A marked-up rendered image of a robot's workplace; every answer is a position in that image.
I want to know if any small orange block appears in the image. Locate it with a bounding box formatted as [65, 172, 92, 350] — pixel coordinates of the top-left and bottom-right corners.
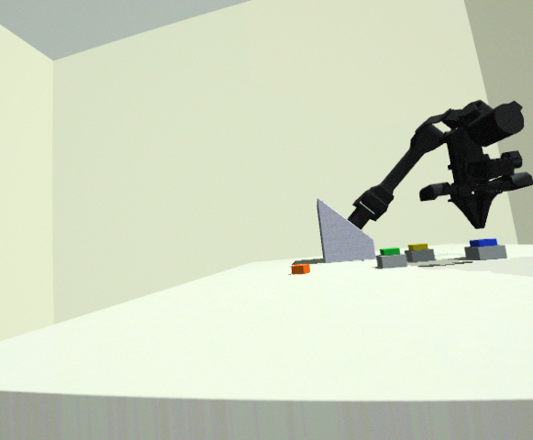
[291, 264, 310, 274]

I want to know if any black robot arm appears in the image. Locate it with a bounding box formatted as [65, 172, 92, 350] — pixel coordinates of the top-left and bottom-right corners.
[347, 99, 524, 230]

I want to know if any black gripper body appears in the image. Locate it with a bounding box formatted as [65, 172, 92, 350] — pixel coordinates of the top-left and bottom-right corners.
[419, 150, 533, 201]

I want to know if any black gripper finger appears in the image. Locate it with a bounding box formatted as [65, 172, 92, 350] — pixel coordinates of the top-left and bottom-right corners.
[448, 193, 480, 229]
[476, 191, 503, 229]

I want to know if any yellow button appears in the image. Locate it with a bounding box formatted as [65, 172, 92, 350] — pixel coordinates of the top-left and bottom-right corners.
[405, 244, 436, 262]

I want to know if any green button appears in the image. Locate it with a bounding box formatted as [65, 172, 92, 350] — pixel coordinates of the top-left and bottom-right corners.
[375, 247, 408, 269]

